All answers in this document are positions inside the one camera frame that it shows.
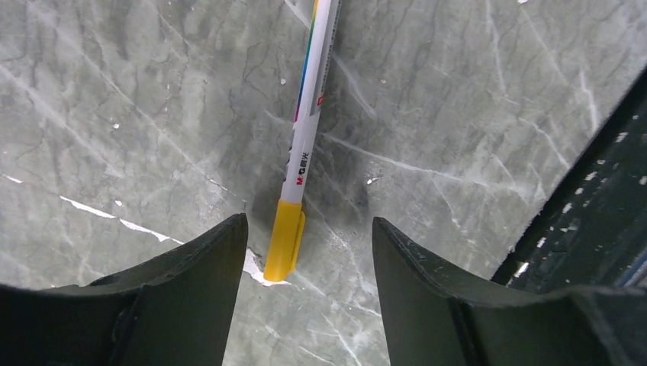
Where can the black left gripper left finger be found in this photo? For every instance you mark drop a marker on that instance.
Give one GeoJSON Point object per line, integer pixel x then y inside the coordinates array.
{"type": "Point", "coordinates": [174, 309]}

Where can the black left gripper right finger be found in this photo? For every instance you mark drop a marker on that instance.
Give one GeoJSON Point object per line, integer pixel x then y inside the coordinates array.
{"type": "Point", "coordinates": [436, 313]}

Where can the yellow marker cap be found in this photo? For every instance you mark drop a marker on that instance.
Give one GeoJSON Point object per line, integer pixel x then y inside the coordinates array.
{"type": "Point", "coordinates": [285, 241]}

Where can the white whiteboard marker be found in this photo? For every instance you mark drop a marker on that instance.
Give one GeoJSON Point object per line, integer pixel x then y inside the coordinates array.
{"type": "Point", "coordinates": [310, 99]}

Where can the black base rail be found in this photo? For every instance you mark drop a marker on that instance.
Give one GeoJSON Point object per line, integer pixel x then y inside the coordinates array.
{"type": "Point", "coordinates": [592, 230]}

